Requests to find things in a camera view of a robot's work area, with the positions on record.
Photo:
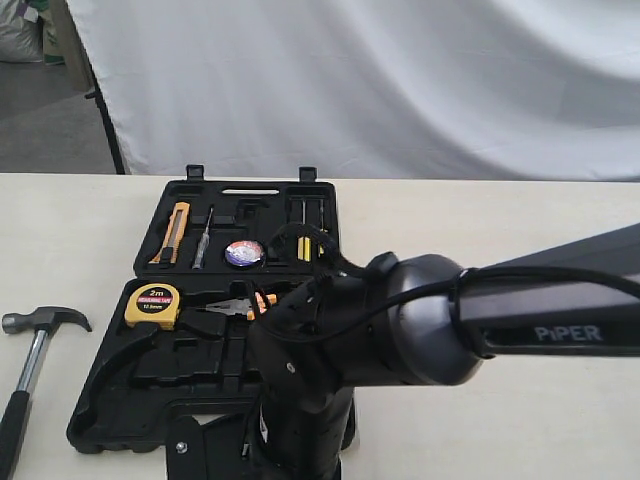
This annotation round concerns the orange handled pliers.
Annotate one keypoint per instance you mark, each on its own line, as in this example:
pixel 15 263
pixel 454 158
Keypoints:
pixel 240 306

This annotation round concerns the orange utility knife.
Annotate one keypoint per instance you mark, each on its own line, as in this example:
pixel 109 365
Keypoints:
pixel 168 252

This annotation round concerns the black plastic tool case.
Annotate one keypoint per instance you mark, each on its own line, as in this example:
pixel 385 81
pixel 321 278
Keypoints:
pixel 143 378

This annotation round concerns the steel claw hammer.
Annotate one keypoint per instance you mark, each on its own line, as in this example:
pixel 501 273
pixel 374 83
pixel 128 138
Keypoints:
pixel 43 322

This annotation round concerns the white backdrop cloth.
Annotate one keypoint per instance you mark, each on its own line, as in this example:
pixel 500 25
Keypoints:
pixel 527 90

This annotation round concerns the yellow tape measure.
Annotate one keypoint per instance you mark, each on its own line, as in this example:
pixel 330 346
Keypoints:
pixel 157 303

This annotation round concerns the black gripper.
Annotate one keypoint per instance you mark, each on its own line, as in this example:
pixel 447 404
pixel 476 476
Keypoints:
pixel 287 442

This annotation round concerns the black electrical tape roll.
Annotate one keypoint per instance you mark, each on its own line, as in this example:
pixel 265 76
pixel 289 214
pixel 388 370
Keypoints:
pixel 244 253

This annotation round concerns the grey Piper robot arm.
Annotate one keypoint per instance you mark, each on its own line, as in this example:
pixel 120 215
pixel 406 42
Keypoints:
pixel 423 321

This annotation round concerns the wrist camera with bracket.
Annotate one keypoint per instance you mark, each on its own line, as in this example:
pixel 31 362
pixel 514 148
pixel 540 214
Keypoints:
pixel 213 451

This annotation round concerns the yellow handled short screwdriver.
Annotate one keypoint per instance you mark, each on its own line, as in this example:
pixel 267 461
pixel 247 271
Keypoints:
pixel 322 227

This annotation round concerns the yellow handled long screwdriver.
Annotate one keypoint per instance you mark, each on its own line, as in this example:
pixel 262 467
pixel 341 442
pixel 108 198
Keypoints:
pixel 304 243

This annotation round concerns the grey sack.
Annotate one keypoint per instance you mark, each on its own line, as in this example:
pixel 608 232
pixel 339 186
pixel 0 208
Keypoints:
pixel 20 36

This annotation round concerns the cardboard box with green print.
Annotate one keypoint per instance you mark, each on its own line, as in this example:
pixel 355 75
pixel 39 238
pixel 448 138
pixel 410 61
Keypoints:
pixel 52 53

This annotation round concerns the black backdrop stand pole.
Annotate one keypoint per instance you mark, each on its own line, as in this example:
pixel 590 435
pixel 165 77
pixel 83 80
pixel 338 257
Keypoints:
pixel 96 95

